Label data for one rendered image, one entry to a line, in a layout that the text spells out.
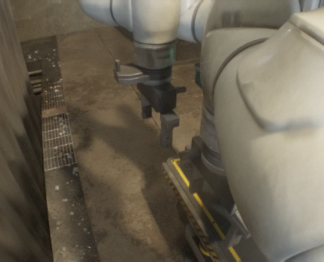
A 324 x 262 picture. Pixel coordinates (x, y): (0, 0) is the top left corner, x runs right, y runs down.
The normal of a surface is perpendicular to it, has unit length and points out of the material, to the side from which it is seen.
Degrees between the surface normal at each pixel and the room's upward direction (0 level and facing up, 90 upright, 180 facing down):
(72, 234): 0
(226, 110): 73
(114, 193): 0
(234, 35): 40
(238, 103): 65
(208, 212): 0
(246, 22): 86
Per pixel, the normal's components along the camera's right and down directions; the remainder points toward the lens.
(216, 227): 0.00, -0.78
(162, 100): 0.40, 0.57
